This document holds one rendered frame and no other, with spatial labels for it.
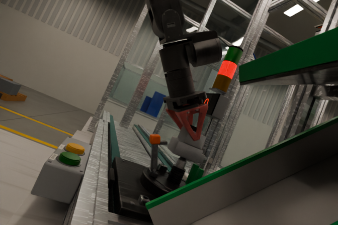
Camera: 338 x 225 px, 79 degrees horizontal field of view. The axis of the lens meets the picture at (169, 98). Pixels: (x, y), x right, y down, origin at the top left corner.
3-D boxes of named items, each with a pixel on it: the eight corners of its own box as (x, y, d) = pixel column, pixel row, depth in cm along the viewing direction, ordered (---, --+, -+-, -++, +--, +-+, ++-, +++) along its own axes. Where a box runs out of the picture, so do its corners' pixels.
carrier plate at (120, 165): (115, 220, 30) (121, 206, 30) (111, 162, 53) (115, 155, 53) (244, 252, 36) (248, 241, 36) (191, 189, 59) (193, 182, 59)
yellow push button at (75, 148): (62, 154, 44) (66, 145, 44) (65, 148, 48) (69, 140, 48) (80, 159, 45) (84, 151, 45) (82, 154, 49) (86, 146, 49)
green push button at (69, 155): (53, 165, 37) (58, 155, 38) (58, 158, 41) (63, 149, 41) (75, 172, 38) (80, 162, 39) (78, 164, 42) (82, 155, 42)
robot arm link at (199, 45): (154, 20, 46) (159, 11, 38) (201, 11, 48) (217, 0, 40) (165, 72, 49) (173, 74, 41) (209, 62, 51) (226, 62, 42)
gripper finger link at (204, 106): (200, 131, 50) (192, 93, 49) (216, 137, 43) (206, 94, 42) (174, 139, 48) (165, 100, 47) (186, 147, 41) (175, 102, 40)
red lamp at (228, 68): (222, 73, 66) (228, 59, 66) (214, 74, 70) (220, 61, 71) (234, 80, 67) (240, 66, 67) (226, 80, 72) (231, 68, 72)
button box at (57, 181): (28, 194, 35) (45, 160, 36) (57, 156, 55) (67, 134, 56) (70, 205, 37) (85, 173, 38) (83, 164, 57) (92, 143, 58)
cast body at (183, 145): (172, 153, 43) (186, 122, 43) (166, 147, 47) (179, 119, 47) (205, 166, 45) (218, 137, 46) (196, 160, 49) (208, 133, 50)
